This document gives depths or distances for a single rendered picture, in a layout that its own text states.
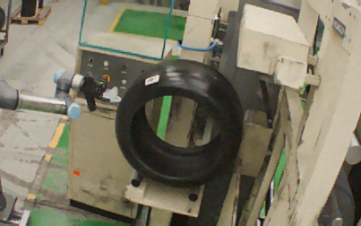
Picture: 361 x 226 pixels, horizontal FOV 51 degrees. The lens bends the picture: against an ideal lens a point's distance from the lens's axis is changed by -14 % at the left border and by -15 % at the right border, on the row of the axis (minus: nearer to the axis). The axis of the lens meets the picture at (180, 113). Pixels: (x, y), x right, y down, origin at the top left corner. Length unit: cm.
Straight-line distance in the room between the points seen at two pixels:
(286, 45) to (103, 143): 169
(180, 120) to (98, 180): 97
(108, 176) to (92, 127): 37
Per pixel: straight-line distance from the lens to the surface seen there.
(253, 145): 221
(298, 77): 140
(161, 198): 215
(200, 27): 209
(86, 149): 291
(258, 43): 146
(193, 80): 182
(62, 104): 195
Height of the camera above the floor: 207
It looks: 24 degrees down
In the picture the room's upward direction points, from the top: 11 degrees clockwise
